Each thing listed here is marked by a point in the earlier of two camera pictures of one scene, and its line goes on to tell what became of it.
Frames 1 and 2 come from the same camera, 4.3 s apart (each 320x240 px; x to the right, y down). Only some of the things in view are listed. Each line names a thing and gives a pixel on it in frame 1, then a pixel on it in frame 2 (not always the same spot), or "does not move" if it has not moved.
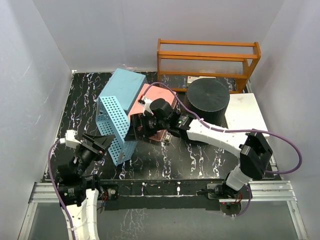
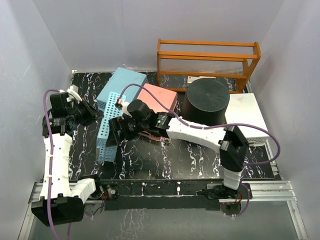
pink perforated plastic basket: (135, 121) does not move
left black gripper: (100, 143) → (91, 111)
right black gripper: (139, 120) → (113, 138)
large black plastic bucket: (208, 99) does not move
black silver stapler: (168, 137) does not move
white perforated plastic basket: (242, 113) does not move
